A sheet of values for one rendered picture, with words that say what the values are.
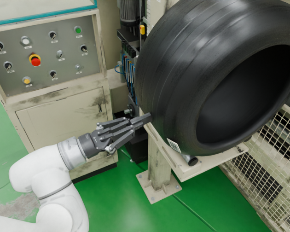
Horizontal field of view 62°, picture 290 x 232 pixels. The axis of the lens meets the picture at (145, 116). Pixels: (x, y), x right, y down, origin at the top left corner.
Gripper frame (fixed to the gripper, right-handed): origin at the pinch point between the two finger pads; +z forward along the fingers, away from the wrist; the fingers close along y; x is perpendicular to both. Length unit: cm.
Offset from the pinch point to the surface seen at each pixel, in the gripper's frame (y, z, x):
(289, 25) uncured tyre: -11.5, 41.3, -23.2
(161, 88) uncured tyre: -3.5, 6.6, -13.2
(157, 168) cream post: 28, 13, 84
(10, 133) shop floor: 141, -84, 103
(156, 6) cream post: 35.0, 26.3, -17.3
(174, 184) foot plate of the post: 26, 24, 117
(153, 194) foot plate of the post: 26, 6, 114
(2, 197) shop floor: 75, -95, 101
